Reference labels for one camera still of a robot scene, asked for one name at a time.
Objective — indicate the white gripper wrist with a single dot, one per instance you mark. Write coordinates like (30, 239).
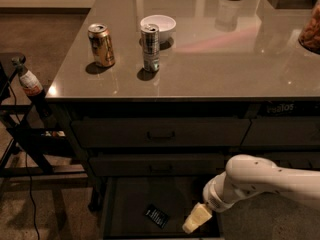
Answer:
(215, 197)

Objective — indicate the dark rxbar blueberry wrapper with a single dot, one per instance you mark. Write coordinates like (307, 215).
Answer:
(157, 216)

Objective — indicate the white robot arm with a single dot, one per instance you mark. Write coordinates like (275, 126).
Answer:
(246, 176)

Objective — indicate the open bottom drawer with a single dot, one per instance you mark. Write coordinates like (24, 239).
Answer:
(127, 198)

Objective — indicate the middle left drawer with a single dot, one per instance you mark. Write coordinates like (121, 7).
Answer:
(156, 164)

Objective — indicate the top left drawer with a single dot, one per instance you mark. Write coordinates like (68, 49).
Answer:
(159, 132)

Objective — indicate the middle right drawer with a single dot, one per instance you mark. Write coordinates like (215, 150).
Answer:
(295, 160)

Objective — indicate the top right drawer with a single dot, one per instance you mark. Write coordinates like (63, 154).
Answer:
(283, 131)

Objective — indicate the dark counter cabinet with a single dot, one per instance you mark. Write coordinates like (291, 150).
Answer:
(224, 59)

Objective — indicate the slim silver energy can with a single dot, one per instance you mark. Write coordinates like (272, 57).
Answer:
(150, 47)

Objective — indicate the white bowl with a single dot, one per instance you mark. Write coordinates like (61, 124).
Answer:
(165, 23)

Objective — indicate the gold soda can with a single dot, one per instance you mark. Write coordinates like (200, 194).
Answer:
(101, 45)

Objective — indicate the cola bottle red label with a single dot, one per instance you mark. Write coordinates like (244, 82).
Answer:
(32, 88)

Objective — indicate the dark side table frame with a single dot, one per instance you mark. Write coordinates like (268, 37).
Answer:
(52, 154)

